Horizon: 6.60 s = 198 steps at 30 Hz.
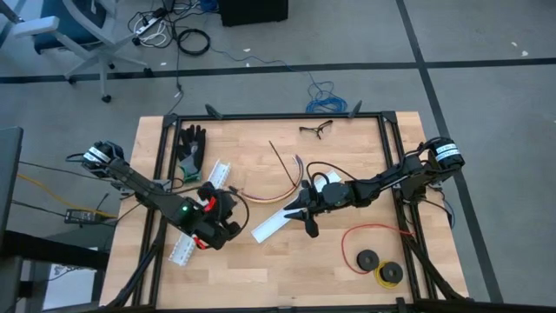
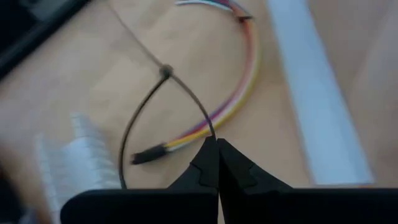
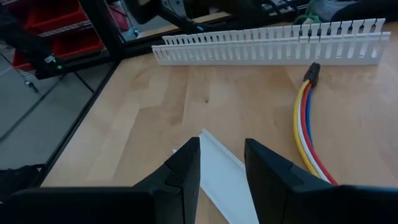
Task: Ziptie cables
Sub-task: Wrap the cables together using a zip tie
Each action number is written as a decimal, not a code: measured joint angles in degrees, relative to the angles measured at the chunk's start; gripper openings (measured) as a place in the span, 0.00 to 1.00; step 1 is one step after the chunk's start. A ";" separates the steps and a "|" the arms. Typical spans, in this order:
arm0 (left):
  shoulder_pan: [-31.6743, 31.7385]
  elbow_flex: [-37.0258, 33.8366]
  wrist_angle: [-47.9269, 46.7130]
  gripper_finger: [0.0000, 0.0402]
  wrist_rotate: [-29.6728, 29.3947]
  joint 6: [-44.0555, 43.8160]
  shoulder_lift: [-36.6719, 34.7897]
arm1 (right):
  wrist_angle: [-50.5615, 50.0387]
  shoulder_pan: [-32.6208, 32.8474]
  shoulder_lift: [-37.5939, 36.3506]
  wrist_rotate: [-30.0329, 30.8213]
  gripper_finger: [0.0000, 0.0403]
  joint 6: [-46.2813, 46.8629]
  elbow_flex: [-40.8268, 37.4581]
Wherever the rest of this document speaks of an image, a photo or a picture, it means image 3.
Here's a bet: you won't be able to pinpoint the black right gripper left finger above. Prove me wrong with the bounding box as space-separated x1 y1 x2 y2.
0 137 201 224

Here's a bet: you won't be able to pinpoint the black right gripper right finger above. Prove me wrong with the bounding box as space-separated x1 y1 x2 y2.
244 139 398 224

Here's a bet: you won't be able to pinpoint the white duct cover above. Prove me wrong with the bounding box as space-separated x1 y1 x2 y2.
172 128 261 224

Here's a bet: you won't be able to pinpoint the multicoloured wire bundle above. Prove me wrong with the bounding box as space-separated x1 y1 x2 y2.
292 62 340 187

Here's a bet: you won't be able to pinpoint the white slotted cable duct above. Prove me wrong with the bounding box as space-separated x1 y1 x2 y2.
151 17 392 67

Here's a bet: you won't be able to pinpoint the black electronics box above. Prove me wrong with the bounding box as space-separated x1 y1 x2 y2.
32 51 111 80

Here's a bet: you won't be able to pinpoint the red storage bins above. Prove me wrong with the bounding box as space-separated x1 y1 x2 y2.
6 0 105 72

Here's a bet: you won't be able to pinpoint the black aluminium table frame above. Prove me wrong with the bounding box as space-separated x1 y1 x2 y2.
30 0 312 189

